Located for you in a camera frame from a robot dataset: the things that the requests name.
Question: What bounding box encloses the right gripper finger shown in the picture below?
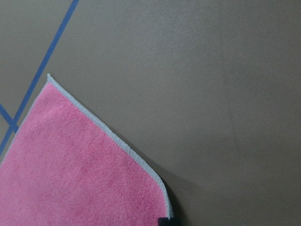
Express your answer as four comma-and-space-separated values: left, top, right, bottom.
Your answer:
158, 218, 181, 226

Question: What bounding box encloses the pink and grey towel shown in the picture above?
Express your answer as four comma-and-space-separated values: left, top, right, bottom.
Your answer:
0, 76, 173, 226

